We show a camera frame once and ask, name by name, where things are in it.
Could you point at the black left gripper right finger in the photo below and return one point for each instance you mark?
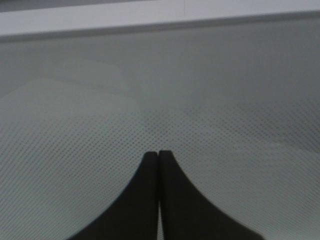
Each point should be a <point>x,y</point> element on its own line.
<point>188,215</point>

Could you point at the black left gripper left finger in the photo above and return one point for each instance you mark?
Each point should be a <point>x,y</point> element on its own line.
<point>135,212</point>

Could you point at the white microwave door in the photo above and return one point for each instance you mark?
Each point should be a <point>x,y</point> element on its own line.
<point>231,87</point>

